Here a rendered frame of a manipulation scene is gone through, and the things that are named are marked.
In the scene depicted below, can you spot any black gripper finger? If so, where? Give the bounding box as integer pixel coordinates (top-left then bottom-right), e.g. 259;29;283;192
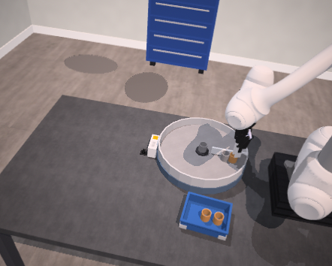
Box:
232;129;241;154
234;129;254;158

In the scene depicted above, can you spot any bronze bushing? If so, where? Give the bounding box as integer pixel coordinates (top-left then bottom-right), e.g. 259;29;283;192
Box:
201;209;211;222
228;152;237;164
213;212;224;225

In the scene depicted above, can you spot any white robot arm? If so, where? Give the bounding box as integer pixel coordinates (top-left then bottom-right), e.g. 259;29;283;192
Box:
225;44;332;220

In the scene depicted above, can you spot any blue crate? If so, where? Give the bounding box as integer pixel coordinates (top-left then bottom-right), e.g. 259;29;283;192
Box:
179;192;233;240

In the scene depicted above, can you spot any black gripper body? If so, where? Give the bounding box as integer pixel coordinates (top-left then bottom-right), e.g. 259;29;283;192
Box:
243;123;256;135

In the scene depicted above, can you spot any grey metal bushing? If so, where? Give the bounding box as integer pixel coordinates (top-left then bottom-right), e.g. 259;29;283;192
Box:
198;141;207;153
237;153;246;165
220;150;230;162

